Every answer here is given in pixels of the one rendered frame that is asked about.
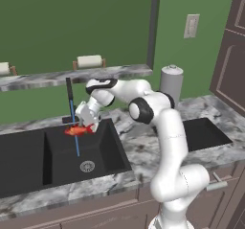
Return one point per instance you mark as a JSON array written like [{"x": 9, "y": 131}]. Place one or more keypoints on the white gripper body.
[{"x": 85, "y": 115}]

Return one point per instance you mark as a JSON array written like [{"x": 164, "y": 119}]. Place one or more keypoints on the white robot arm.
[{"x": 169, "y": 143}]

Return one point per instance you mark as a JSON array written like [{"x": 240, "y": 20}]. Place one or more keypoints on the red orange fish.
[{"x": 77, "y": 130}]

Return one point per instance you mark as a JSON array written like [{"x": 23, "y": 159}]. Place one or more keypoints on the black sink tap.
[{"x": 69, "y": 90}]

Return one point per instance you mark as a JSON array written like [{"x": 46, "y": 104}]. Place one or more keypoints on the black double sink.
[{"x": 28, "y": 162}]

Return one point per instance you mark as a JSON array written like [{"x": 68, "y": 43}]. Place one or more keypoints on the black tray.
[{"x": 204, "y": 133}]

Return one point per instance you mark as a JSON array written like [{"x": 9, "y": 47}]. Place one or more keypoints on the blue water stream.
[{"x": 77, "y": 145}]

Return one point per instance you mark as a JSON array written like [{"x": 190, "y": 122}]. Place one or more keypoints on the marble window ledge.
[{"x": 48, "y": 78}]

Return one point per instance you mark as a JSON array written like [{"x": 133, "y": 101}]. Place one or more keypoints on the white paper towel roll holder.
[
  {"x": 4, "y": 68},
  {"x": 89, "y": 61}
]

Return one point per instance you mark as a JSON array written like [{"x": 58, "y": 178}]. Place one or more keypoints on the white lidded canister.
[{"x": 171, "y": 82}]

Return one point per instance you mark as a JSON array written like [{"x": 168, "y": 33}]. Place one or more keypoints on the brown cupboard front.
[{"x": 95, "y": 215}]

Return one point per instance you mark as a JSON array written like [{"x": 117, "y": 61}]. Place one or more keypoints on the tall brown cupboard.
[{"x": 231, "y": 54}]

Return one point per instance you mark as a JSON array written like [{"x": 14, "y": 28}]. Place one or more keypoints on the brown drawer front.
[{"x": 228, "y": 204}]

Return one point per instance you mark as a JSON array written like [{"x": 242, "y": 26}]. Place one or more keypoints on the grey window frame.
[{"x": 153, "y": 25}]

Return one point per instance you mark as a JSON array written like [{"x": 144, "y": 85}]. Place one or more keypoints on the white wall socket plate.
[{"x": 191, "y": 26}]

